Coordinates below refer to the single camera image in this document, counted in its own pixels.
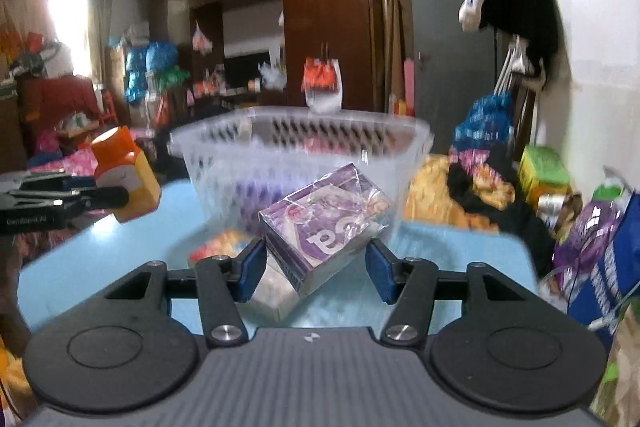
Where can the purple plastic bag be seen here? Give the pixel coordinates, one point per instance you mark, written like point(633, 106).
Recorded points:
point(585, 232)

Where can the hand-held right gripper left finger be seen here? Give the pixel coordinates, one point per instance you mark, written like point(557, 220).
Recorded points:
point(252, 269)

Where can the yellow patterned blanket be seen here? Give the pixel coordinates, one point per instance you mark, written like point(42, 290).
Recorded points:
point(430, 192)

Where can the black hanging garment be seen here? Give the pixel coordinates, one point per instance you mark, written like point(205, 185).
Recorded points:
point(525, 17)

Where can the red cloth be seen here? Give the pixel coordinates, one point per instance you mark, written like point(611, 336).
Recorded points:
point(60, 102)

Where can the blue shopping bag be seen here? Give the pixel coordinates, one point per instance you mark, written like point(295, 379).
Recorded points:
point(610, 267)

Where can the white crumpled plastic bag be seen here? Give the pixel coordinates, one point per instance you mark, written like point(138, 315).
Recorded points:
point(272, 76)

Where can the colourful snack packet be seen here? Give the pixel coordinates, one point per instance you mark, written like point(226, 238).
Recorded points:
point(217, 247)

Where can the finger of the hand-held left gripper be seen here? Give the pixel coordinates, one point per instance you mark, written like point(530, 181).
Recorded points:
point(70, 181)
point(100, 198)

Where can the grey door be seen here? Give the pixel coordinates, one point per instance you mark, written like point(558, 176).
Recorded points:
point(450, 57)

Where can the metal folding rack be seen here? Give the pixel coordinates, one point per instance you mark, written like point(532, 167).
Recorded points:
point(510, 67)

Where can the dark wooden wardrobe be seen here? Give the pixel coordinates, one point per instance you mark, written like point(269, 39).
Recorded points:
point(325, 7)

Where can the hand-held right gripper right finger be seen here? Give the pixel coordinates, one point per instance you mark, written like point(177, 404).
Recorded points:
point(377, 272)

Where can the purple box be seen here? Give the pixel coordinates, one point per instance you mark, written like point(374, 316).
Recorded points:
point(320, 242)

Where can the orange pill bottle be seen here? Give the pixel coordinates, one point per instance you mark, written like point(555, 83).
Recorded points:
point(131, 172)

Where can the orange and white plastic bag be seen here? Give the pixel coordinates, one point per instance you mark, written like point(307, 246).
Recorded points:
point(321, 82)

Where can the white hanging plastic bag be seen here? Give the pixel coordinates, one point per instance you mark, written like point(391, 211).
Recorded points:
point(201, 39)

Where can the blue plastic bags bundle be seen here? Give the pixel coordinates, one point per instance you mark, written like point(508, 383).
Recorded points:
point(150, 72)

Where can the green box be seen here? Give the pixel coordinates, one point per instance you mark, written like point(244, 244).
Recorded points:
point(542, 169)

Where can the white plastic basket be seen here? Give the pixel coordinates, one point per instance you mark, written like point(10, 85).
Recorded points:
point(220, 177)

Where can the blue printed bag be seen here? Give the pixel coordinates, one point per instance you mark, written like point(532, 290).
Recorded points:
point(485, 122)

